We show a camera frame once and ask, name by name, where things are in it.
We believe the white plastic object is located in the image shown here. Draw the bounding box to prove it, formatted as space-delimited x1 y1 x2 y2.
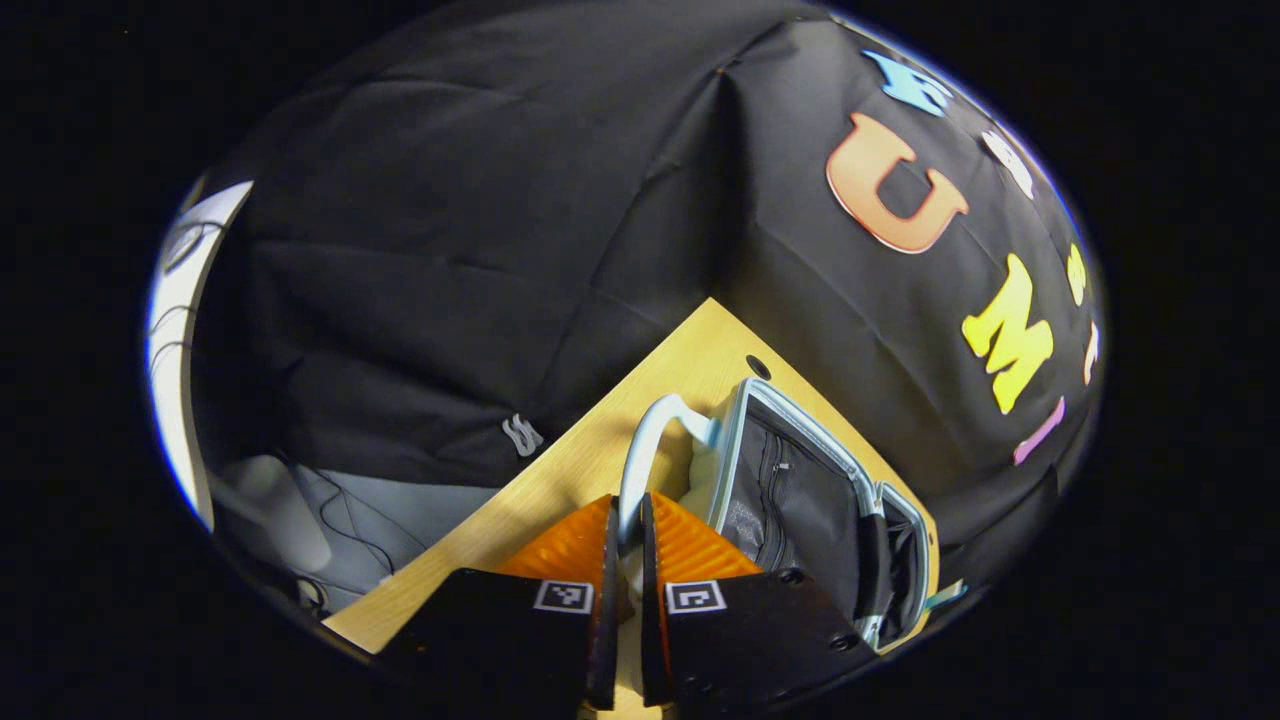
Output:
215 455 336 576

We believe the white panel with cables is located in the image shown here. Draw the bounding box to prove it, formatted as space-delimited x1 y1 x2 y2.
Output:
147 180 253 531

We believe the black floor cable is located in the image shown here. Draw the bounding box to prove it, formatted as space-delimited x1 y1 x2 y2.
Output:
298 465 401 586

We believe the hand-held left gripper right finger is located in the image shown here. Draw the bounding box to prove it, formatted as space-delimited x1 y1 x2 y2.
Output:
640 490 881 713

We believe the light blue suitcase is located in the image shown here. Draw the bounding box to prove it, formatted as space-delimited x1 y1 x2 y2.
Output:
618 378 941 656

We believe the white plastic clip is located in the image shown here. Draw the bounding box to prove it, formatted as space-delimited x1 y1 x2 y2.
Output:
500 413 546 459

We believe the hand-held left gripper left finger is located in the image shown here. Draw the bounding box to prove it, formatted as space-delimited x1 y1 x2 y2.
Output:
375 493 621 720

